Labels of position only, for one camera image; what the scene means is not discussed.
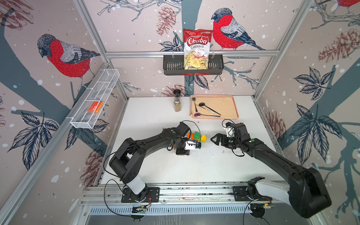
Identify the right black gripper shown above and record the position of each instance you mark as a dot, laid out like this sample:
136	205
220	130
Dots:
223	138

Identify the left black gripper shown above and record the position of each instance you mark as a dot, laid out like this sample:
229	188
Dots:
185	152

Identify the green square brick back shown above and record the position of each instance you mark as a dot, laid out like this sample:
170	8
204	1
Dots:
197	136

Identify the yellow brick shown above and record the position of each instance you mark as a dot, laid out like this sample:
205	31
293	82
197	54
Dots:
203	138

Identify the orange brick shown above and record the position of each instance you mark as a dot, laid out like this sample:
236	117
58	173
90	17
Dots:
191	136

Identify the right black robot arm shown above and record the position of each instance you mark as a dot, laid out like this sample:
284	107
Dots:
305	190

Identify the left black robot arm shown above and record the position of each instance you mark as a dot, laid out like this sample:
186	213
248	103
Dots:
128	159

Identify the purple spoon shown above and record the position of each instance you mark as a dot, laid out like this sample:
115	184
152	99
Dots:
197	114

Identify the beige tray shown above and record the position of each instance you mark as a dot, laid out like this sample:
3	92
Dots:
223	104

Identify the black spoon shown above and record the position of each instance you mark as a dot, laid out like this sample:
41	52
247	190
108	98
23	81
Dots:
203	105

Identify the small grey spoon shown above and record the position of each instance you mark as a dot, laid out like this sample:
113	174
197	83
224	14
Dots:
194	101

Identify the glass spice shaker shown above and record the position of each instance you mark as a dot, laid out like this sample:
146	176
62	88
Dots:
177	101

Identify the Chuba cassava chips bag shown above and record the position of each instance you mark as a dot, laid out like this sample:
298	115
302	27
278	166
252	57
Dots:
196	48

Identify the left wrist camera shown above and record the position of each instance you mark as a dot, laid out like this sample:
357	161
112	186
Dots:
192	145

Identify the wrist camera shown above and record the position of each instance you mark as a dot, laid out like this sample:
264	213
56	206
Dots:
229	130
192	145

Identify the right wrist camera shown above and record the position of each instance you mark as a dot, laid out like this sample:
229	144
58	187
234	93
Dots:
229	130

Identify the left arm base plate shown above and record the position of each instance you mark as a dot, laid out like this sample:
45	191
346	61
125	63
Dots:
148	195

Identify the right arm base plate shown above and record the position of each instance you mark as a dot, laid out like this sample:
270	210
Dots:
242	194

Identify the black wall basket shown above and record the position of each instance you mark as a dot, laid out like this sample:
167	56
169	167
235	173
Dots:
174	66

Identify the orange block in wire basket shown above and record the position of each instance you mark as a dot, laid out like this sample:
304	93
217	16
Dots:
95	107

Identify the white wire wall basket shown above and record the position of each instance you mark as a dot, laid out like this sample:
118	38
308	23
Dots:
99	92

